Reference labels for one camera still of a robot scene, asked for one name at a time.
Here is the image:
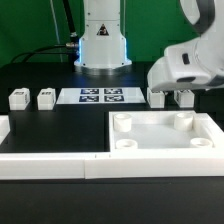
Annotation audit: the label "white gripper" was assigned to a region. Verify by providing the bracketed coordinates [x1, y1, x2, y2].
[148, 38, 224, 91]

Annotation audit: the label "white square table top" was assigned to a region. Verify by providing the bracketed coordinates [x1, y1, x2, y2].
[109, 111, 224, 151]

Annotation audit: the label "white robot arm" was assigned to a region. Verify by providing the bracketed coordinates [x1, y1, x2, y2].
[74, 0, 224, 91]

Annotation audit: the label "white marker sheet with tags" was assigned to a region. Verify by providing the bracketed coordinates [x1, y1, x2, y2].
[57, 87, 145, 105]

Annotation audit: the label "white U-shaped obstacle fence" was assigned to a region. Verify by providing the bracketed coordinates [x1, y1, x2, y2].
[0, 114, 224, 181]

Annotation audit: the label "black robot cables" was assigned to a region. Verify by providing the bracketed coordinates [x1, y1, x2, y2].
[9, 0, 81, 73]

